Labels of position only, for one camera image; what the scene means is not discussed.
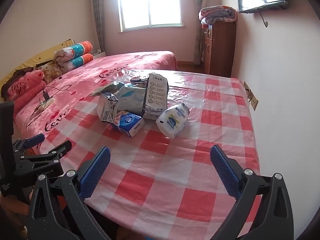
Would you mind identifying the pale blue feather-print packet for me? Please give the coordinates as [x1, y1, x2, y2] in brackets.
[116, 83, 148, 117]

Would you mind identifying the blue tissue pack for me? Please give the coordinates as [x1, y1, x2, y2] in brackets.
[112, 110, 145, 137]

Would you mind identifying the yellow headboard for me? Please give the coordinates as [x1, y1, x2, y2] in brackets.
[0, 39, 75, 88]

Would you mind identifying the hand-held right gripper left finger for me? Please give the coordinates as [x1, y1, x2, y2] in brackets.
[27, 146, 111, 240]

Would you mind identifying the grey checked curtain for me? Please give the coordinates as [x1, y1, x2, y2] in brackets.
[90, 0, 107, 53]
[190, 0, 205, 67]

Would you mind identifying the window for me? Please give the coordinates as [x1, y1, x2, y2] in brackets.
[117, 0, 184, 32]

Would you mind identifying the wall socket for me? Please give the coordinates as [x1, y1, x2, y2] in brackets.
[244, 81, 259, 111]

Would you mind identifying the bear-print pillow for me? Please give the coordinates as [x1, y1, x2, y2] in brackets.
[37, 60, 67, 84]

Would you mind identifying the red checkered plastic tablecloth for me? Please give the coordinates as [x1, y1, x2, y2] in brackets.
[59, 69, 262, 240]

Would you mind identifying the power strip with charger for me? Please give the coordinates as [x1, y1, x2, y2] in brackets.
[25, 84, 73, 128]

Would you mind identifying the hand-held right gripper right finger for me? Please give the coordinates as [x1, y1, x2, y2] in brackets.
[210, 145, 294, 240]

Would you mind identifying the white power strip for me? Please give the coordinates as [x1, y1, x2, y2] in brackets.
[36, 97, 55, 112]

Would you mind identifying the folded floral quilt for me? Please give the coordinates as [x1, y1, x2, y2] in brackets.
[199, 6, 237, 25]

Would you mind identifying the brown wooden cabinet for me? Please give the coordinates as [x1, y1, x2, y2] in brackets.
[201, 21, 237, 78]

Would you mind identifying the grey packet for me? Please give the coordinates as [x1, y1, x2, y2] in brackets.
[90, 81, 125, 97]

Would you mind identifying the silver wet wipes package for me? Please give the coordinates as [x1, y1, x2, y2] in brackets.
[143, 73, 168, 120]

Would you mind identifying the folded pink blanket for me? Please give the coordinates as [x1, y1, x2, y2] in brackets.
[7, 70, 47, 113]

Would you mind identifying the white plastic packet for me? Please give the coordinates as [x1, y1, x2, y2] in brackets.
[156, 103, 189, 139]

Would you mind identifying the pink heart-print bed blanket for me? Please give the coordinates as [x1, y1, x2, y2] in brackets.
[14, 51, 178, 153]

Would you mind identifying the rolled orange and teal quilt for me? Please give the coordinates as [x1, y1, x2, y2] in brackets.
[54, 41, 94, 74]

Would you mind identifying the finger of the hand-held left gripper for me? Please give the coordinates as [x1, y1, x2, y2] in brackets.
[14, 140, 73, 178]
[11, 133, 46, 155]

